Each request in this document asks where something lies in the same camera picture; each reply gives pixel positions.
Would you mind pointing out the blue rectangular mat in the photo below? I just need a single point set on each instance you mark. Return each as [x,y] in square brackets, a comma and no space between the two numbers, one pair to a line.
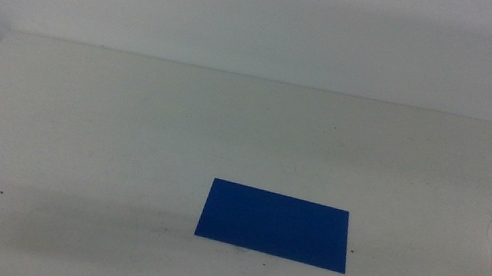
[275,225]

